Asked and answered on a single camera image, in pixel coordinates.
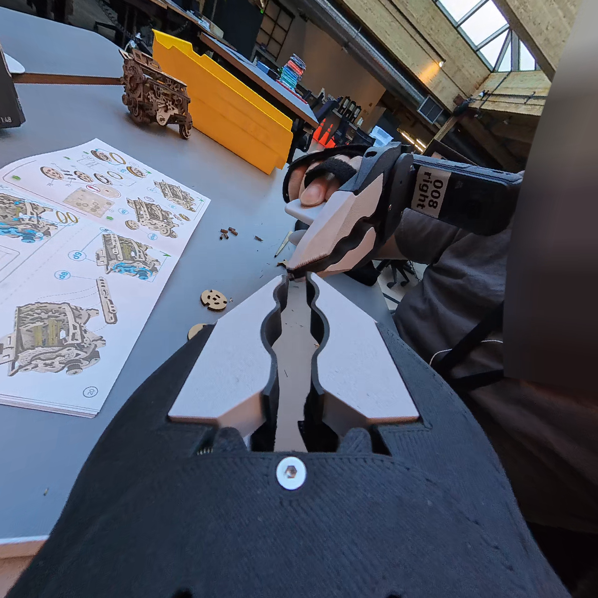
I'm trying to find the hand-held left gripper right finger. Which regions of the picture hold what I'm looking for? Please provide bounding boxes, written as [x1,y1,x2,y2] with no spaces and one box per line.
[308,272,420,436]

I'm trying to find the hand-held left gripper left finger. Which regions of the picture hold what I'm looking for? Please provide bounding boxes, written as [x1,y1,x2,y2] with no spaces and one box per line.
[168,275,287,445]

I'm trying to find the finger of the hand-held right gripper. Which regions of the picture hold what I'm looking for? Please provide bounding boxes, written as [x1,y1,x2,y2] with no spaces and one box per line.
[308,225,380,277]
[285,174,385,275]

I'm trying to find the adjoining grey desk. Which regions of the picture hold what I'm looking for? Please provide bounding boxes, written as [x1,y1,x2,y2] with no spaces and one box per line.
[0,7,123,80]

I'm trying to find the person's right hand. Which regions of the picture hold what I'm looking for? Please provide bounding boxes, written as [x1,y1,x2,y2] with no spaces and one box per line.
[287,156,364,208]

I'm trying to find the orange traffic cones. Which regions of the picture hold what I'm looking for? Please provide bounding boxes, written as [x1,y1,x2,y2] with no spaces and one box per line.
[312,118,338,148]

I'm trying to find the person's grey clothing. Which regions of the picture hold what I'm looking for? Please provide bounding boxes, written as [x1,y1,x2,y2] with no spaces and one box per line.
[392,252,598,533]

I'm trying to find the stack of colourful items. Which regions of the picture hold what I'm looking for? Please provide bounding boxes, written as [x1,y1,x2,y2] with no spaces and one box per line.
[278,54,307,90]

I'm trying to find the yellow plastic bin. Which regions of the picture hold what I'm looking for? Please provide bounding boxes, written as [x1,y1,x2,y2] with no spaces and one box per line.
[152,29,294,175]

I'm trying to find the background work table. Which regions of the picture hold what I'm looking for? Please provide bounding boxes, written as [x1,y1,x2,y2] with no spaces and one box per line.
[198,32,319,129]

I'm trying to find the roof skylight window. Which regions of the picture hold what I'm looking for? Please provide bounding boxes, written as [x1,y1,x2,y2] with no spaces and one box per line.
[437,0,538,73]

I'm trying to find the dark shelving unit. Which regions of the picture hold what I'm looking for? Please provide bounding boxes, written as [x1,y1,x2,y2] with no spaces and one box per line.
[256,5,300,54]

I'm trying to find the printed instruction booklet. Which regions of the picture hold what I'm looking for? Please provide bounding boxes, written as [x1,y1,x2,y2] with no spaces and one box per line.
[0,138,212,419]

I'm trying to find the wooden mechanical model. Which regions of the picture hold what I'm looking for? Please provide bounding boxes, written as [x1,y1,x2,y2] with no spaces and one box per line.
[119,47,193,140]

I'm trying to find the black model kit box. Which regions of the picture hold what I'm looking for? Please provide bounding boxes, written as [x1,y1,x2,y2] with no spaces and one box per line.
[0,44,26,137]

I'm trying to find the wall air vent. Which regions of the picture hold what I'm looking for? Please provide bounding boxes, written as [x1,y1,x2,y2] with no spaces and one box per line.
[417,96,444,123]

